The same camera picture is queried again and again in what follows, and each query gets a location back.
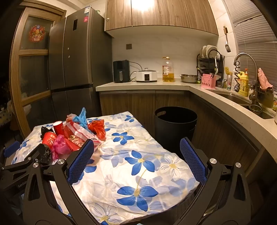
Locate polka dot tablecloth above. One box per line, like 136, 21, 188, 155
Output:
0, 104, 14, 126

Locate hanging metal spatula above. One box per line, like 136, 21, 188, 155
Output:
223, 26, 231, 53

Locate dark steel refrigerator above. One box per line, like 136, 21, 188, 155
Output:
48, 7, 113, 122

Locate window blinds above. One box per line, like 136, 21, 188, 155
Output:
224, 0, 277, 96

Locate coiled sprayer hose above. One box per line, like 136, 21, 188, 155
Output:
233, 61, 242, 93

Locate black dish rack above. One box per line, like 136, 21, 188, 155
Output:
196, 45, 225, 87

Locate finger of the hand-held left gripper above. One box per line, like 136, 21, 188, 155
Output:
0, 144, 45, 174
0, 141, 21, 161

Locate black plastic bag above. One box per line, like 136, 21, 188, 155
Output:
36, 144, 53, 164
41, 126, 54, 137

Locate blue floral tablecloth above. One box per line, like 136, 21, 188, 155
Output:
12, 111, 200, 225

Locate red paper cup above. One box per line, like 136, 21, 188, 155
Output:
53, 121, 65, 136
42, 132, 58, 150

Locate wooden glass door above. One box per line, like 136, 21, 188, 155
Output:
10, 6, 65, 139

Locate white electric cooker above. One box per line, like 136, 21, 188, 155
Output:
136, 68, 158, 83

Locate black air fryer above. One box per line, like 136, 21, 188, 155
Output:
113, 60, 130, 83

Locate pink cloth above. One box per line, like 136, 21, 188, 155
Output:
257, 68, 275, 90

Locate red and white plastic bag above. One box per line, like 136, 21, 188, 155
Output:
65, 115, 102, 145

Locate yellow detergent bottle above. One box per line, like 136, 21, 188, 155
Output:
238, 69, 249, 97

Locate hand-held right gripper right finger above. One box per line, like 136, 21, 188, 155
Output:
180, 137, 253, 225

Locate wooden lower cabinets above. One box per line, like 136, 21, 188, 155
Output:
98, 90, 267, 180

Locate steel bowl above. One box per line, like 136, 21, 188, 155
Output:
180, 74, 200, 84

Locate steel sink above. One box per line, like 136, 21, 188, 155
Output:
213, 90, 275, 119

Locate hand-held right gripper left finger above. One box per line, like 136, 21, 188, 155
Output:
23, 138, 96, 225

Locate colourful flower door sticker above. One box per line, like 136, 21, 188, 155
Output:
29, 24, 46, 42

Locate blue plastic bag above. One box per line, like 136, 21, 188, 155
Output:
72, 107, 89, 130

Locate pink utensil holder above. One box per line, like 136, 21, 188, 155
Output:
201, 74, 217, 89

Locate wooden cabinets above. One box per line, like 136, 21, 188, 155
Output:
104, 0, 219, 38
98, 90, 267, 180

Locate wooden upper cabinets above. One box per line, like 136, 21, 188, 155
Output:
104, 0, 219, 38

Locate black trash bin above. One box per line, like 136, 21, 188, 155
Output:
154, 106, 198, 153

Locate cooking oil bottle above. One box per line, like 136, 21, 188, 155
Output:
162, 57, 175, 83

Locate red paper packet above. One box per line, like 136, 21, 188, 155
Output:
64, 135, 87, 152

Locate black power cable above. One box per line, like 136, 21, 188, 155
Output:
129, 62, 144, 82

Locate beige kitchen countertop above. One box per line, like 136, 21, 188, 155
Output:
96, 78, 277, 152

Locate white plates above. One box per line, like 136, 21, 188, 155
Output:
200, 45, 218, 58

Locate steel kitchen faucet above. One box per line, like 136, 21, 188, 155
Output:
234, 52, 259, 105

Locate pink plastic bag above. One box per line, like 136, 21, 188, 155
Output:
51, 134, 72, 160

